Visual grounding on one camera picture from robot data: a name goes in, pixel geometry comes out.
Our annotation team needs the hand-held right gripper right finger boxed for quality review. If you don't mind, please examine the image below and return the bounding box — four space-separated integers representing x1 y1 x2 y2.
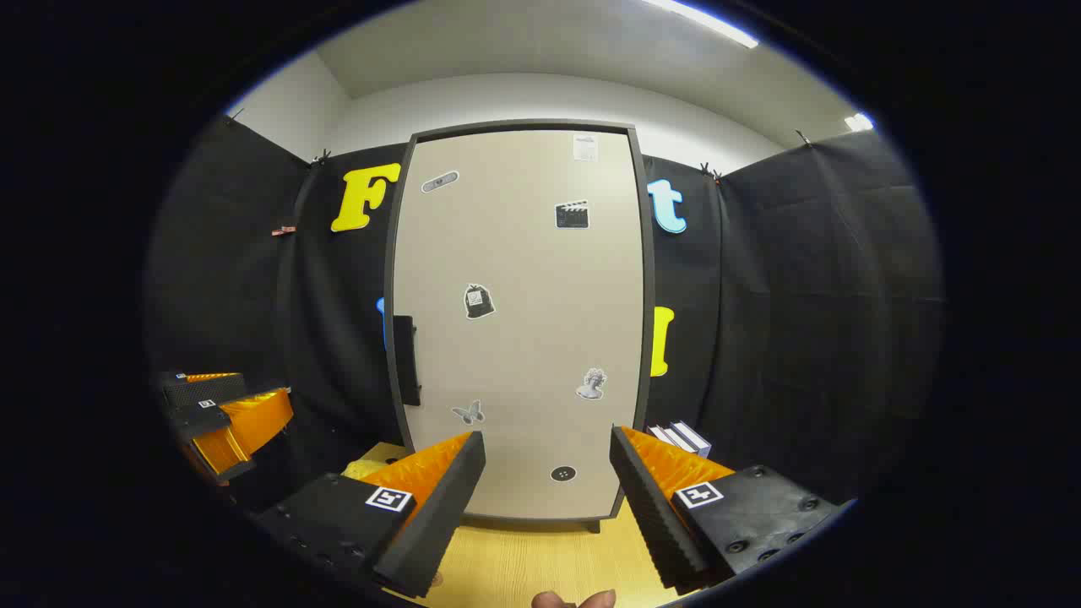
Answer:
610 425 854 592

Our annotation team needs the dark grey cabinet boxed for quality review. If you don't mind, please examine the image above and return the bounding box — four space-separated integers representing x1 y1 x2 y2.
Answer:
383 118 658 535

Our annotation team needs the black door handle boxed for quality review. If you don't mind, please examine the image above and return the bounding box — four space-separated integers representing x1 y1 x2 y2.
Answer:
393 315 422 407

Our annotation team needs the yellow plush toy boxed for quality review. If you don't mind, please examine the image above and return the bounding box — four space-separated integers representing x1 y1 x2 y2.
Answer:
342 456 399 484

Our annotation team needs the black backdrop cloth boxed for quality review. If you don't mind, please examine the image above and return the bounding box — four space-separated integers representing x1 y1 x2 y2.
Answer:
148 114 945 508

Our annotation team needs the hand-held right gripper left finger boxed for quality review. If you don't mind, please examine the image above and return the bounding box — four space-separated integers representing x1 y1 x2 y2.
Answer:
253 431 488 600

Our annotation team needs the beige cabinet door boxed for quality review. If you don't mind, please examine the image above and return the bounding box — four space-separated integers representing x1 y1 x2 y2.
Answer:
393 128 648 522

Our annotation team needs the long ceiling light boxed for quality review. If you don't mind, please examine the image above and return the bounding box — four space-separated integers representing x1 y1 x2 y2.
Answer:
642 0 761 50

